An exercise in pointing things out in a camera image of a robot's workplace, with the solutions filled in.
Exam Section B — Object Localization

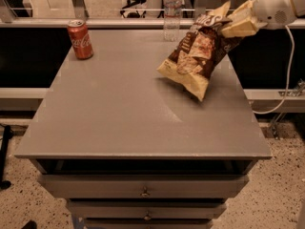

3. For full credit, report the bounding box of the grey drawer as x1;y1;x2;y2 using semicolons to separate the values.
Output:
38;175;249;198
68;200;226;219
85;219;213;229

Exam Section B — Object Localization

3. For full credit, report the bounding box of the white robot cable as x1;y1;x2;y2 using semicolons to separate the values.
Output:
253;24;295;115

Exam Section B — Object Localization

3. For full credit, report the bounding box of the red coca-cola can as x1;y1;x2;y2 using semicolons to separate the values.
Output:
68;20;93;59

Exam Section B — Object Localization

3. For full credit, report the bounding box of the black office chair base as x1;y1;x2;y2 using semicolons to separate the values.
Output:
120;0;146;18

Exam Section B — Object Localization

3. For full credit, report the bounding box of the top grey drawer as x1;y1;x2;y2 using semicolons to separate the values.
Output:
38;175;249;198

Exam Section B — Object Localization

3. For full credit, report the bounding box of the bottom grey drawer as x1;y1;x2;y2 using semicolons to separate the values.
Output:
85;219;213;229

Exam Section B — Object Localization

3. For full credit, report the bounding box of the metal railing ledge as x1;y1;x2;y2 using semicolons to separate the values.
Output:
0;17;305;30

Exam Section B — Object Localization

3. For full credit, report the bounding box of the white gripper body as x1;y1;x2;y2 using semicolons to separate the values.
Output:
253;0;297;30

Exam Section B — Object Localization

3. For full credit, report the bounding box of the grey drawer cabinet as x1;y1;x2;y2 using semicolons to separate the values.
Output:
14;29;274;229

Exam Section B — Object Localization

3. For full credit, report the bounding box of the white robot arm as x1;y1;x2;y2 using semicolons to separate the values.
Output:
221;0;305;38

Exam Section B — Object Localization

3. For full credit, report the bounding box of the middle grey drawer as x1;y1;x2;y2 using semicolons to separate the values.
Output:
68;200;226;219

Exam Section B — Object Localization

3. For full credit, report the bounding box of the clear plastic water bottle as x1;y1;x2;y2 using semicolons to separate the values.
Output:
163;0;182;42

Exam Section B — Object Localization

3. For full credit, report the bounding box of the brown sea salt chip bag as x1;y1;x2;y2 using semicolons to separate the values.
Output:
157;1;241;101

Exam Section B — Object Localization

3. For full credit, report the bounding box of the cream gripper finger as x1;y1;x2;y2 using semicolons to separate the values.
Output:
221;20;266;38
228;0;253;24

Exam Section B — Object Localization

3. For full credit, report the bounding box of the black stand on floor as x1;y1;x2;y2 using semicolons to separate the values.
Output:
0;125;13;190

